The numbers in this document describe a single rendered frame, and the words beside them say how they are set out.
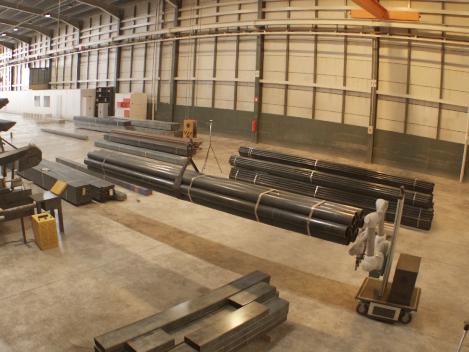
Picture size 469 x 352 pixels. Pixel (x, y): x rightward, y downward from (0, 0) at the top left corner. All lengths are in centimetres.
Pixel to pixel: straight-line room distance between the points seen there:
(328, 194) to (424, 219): 269
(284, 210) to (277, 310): 149
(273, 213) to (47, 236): 418
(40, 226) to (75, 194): 263
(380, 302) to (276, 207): 205
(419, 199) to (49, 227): 802
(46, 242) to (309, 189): 661
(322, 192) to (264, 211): 477
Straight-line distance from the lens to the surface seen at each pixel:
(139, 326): 433
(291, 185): 1065
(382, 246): 569
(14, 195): 922
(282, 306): 497
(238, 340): 453
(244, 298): 489
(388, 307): 550
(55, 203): 810
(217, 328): 430
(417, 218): 948
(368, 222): 493
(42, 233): 743
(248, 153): 1201
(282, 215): 548
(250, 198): 581
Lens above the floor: 302
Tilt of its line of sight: 14 degrees down
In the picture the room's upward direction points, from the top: 2 degrees clockwise
